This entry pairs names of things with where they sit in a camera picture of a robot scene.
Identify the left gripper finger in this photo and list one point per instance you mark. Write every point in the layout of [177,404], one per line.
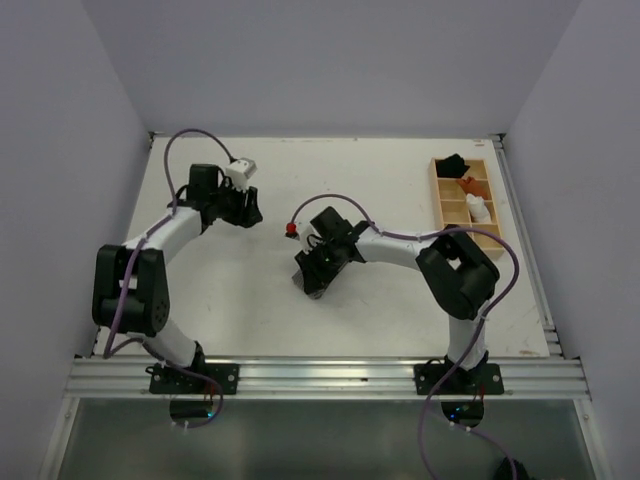
[243,214]
[254,215]

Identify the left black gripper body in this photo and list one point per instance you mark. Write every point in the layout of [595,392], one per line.
[230,204]

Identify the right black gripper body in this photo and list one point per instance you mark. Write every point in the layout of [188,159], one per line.
[322,262]

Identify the grey striped underwear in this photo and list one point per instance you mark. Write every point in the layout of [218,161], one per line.
[309,284]

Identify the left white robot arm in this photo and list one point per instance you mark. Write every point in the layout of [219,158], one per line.
[131,293]

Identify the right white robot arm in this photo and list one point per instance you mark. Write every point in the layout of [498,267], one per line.
[460,276]

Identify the wooden compartment tray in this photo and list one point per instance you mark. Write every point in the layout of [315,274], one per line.
[462,195]

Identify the black rolled cloth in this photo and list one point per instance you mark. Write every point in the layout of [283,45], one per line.
[453,167]

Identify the white rolled cloth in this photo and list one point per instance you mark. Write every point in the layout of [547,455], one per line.
[478,209]

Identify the orange rolled cloth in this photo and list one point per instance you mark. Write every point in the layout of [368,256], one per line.
[472,186]

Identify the black object bottom edge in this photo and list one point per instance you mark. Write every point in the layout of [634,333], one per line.
[511,470]

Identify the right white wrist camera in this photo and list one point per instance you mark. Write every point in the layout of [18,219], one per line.
[309,238]

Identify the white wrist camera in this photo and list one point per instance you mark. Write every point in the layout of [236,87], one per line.
[309,238]
[239,173]

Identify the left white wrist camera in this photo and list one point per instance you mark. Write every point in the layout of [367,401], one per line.
[239,173]

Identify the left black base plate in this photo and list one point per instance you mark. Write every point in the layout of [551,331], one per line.
[212,378]

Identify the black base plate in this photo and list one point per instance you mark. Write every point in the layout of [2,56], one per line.
[212,378]
[450,380]

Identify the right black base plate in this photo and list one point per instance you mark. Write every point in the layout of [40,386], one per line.
[450,380]

